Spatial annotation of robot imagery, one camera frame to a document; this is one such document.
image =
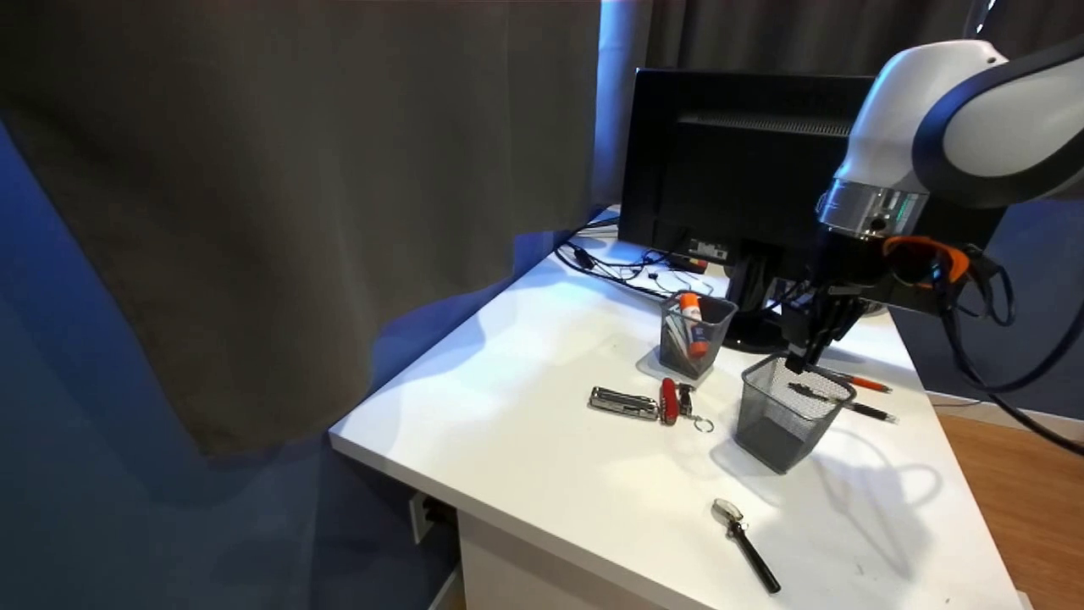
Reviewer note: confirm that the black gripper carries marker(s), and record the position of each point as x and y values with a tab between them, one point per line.
850	276

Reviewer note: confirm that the red pocket knife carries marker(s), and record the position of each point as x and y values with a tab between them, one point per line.
671	400

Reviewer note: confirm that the grey rectangular multi tool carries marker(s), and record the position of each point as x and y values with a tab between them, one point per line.
622	400

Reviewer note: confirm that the orange-capped glue stick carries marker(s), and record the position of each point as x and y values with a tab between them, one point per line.
687	310

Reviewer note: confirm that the grey mesh pen holder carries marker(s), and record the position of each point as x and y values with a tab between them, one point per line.
783	423

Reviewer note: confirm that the large grey curtain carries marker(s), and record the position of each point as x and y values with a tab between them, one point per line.
282	205

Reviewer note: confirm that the black computer monitor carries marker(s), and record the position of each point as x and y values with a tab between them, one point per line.
732	171

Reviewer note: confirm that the black pen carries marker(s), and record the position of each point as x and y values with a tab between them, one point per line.
871	410

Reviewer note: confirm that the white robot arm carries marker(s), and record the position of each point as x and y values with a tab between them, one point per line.
969	124

